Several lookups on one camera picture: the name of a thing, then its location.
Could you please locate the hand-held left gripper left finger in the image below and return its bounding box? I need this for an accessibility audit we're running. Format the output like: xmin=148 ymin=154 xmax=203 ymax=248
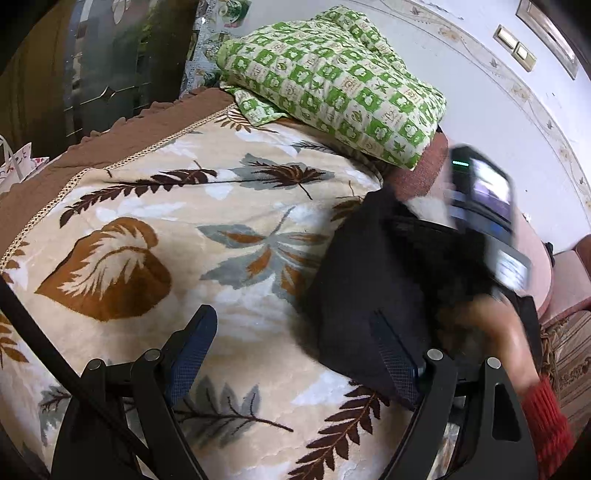
xmin=51 ymin=305 xmax=219 ymax=480

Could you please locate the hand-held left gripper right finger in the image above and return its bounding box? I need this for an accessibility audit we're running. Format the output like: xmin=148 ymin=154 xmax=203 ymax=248
xmin=369 ymin=309 xmax=539 ymax=480

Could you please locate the black coat with fur collar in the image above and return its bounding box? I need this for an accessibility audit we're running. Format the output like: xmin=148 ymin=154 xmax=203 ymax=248
xmin=300 ymin=187 xmax=542 ymax=412

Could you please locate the person's right forearm red sleeve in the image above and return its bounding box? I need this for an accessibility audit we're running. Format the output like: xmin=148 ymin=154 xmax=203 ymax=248
xmin=518 ymin=376 xmax=576 ymax=480

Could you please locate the person's right hand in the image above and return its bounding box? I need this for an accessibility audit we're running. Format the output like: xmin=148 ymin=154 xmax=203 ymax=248
xmin=438 ymin=294 xmax=542 ymax=395

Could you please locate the pink sofa side cushion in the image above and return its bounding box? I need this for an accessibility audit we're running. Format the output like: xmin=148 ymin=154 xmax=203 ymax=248
xmin=540 ymin=235 xmax=591 ymax=324

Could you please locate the leaf printed blanket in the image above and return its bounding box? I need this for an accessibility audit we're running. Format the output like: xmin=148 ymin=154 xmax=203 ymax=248
xmin=0 ymin=88 xmax=462 ymax=480

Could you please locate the striped floral sofa cushion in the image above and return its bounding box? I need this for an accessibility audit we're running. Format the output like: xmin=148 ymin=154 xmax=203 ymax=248
xmin=540 ymin=318 xmax=591 ymax=439

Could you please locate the green checkered pillow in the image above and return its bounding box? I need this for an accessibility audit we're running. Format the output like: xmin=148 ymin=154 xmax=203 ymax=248
xmin=217 ymin=6 xmax=448 ymax=171

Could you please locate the white paper gift bag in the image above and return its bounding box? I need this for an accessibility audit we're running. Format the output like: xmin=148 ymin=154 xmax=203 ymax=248
xmin=0 ymin=135 xmax=50 ymax=195

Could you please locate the glass cabinet door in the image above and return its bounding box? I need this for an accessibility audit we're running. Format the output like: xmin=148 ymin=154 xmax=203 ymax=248
xmin=60 ymin=0 xmax=199 ymax=139

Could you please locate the green printed carton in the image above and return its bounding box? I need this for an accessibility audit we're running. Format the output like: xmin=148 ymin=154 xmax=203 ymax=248
xmin=180 ymin=0 xmax=253 ymax=93

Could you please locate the black cable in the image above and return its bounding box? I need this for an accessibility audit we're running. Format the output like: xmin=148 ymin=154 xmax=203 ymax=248
xmin=0 ymin=276 xmax=155 ymax=468

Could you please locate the beige wall switch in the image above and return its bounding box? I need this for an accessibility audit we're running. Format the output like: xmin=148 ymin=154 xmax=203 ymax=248
xmin=514 ymin=41 xmax=539 ymax=71
xmin=493 ymin=25 xmax=519 ymax=50

